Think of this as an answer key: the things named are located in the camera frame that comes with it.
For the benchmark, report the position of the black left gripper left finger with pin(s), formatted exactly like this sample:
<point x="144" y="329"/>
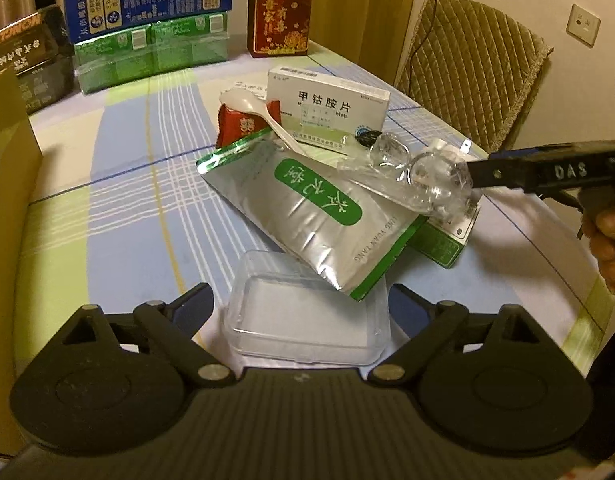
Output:
<point x="170" y="327"/>

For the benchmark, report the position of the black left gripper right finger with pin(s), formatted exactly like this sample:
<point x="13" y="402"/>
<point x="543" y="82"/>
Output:
<point x="428" y="328"/>

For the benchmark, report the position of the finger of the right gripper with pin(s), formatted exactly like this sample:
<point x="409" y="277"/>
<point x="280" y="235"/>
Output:
<point x="503" y="169"/>

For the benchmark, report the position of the clear plastic bag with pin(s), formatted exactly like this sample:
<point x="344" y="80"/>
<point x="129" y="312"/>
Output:
<point x="433" y="181"/>

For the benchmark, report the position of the green white medicine box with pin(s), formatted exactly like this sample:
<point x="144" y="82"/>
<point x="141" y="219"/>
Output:
<point x="443" y="241"/>

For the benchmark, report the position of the silver green foil pouch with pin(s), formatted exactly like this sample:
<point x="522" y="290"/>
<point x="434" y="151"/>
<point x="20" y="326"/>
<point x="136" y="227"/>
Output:
<point x="346" y="234"/>

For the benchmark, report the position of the red candy packet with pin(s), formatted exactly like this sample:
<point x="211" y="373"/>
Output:
<point x="233" y="125"/>

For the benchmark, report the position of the white plastic spoon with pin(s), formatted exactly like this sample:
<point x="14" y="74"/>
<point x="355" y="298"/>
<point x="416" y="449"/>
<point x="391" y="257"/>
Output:
<point x="245" y="101"/>

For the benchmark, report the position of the long white ointment box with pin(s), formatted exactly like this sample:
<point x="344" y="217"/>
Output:
<point x="259" y="90"/>

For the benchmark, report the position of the small black object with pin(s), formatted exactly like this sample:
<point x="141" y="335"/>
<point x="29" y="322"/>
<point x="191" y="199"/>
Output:
<point x="367" y="137"/>

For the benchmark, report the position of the person's right hand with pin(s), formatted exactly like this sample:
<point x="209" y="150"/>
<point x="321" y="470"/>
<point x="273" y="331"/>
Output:
<point x="601" y="235"/>

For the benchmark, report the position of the clear plastic container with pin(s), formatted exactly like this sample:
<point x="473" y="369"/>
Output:
<point x="280" y="309"/>

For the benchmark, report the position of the quilted olive chair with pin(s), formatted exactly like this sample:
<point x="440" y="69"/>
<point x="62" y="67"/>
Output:
<point x="475" y="68"/>

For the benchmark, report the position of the wooden door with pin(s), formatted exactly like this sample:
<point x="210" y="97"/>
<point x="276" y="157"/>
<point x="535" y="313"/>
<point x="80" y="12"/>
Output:
<point x="370" y="33"/>

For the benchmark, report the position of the brown cardboard box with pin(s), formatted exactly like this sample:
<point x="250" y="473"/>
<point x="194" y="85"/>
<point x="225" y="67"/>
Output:
<point x="20" y="159"/>

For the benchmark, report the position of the green drink pack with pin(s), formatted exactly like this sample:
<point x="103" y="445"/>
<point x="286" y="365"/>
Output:
<point x="152" y="49"/>

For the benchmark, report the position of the red gift box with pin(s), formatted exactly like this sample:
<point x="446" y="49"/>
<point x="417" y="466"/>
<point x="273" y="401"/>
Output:
<point x="278" y="27"/>

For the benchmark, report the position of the black Hongli box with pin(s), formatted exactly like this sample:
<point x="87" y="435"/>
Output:
<point x="38" y="49"/>

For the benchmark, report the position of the blue milk carton box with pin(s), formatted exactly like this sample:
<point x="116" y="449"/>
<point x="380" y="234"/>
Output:
<point x="147" y="0"/>

